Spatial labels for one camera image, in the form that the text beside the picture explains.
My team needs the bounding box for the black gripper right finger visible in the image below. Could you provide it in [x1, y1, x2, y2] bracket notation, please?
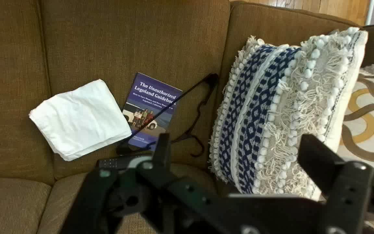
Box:
[295, 133, 353, 177]

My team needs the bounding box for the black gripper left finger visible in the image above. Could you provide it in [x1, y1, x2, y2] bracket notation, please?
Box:
[150, 133, 171, 174]

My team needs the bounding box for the purple book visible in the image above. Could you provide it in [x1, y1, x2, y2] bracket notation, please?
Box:
[120, 72, 184, 154]

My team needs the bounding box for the folded white cloth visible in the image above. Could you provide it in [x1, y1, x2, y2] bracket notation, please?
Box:
[27, 78, 132, 163]

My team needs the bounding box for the cream brown swirl pillow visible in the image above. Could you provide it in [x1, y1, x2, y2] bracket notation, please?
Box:
[336, 73, 374, 177]

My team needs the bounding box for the blue white tasselled pillow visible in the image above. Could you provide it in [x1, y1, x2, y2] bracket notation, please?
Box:
[207, 26, 368, 200]

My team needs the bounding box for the brown fabric sofa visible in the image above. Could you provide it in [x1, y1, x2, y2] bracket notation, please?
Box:
[0, 0, 374, 234]

